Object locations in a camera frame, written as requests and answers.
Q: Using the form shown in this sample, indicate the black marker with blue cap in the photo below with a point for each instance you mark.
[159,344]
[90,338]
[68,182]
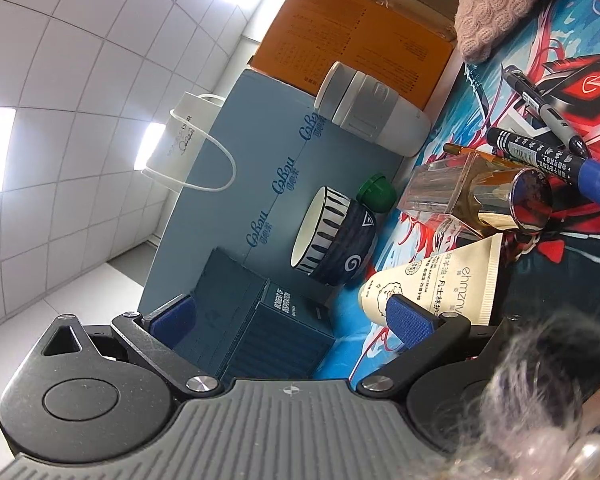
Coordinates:
[530,152]

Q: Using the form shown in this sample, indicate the clear gold-capped perfume bottle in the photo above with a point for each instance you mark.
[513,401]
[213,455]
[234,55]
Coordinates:
[440,185]

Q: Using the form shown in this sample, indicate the white paper bag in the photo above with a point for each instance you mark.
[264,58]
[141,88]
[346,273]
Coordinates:
[175,140]

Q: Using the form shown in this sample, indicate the green bottle cap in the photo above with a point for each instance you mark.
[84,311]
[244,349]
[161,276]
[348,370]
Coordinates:
[377,192]

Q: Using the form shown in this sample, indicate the pink knitted cloth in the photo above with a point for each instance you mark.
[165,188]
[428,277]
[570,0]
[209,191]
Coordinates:
[505,5]

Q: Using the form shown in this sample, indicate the grey furry pearl accessory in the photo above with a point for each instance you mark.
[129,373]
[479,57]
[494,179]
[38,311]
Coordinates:
[545,390]

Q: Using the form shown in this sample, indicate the dark blue container-style storage box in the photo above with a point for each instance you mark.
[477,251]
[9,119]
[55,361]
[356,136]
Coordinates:
[280,330]

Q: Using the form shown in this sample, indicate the blue printed cardboard box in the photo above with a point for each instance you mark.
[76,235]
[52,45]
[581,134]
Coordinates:
[260,160]

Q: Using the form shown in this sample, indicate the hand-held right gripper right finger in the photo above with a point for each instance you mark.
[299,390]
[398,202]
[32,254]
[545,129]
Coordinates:
[410,321]

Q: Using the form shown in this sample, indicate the white round lid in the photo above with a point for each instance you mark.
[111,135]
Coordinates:
[350,240]

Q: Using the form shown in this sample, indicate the white and grey thermos bottle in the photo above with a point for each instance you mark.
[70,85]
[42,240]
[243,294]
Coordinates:
[370,105]

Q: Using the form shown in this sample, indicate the orange cardboard box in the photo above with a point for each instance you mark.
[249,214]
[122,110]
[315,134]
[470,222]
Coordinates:
[330,35]

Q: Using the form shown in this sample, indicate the black pen with grey label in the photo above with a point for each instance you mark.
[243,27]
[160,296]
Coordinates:
[545,105]

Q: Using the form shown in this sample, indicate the cream hand cream tube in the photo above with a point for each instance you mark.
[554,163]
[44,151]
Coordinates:
[445,275]

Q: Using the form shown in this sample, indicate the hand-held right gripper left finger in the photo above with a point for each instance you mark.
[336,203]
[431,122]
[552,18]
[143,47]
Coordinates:
[172,317]

